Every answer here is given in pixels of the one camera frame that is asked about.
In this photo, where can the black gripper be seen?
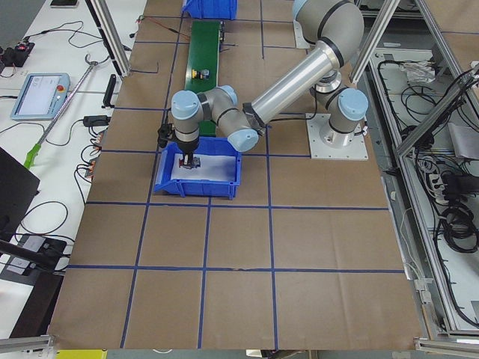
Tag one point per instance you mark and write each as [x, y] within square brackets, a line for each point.
[186, 147]

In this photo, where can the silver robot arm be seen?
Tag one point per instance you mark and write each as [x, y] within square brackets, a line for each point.
[305, 33]
[334, 27]

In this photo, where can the left blue plastic bin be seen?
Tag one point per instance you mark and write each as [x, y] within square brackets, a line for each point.
[207, 146]

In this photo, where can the blue plastic bin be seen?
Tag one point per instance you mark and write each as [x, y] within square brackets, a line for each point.
[211, 9]
[207, 146]

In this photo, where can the white foam pad left bin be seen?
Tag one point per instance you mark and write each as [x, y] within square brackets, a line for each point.
[215, 168]

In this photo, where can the green conveyor belt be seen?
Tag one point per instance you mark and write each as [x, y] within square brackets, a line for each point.
[203, 59]

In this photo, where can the black power adapter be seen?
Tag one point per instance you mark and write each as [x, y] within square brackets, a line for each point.
[96, 120]

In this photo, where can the right blue plastic bin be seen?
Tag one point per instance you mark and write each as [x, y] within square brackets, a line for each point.
[211, 9]

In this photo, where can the grabber reaching tool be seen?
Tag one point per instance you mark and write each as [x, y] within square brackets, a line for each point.
[29, 160]

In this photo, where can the teach pendant tablet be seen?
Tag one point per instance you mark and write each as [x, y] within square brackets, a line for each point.
[41, 96]

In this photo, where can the black blue switch block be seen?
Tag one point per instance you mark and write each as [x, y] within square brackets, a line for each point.
[197, 163]

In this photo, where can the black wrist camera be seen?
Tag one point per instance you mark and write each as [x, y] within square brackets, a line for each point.
[166, 134]

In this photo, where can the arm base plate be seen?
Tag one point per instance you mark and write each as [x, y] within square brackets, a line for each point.
[300, 41]
[326, 144]

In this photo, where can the aluminium frame post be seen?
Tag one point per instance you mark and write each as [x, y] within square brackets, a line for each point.
[102, 18]

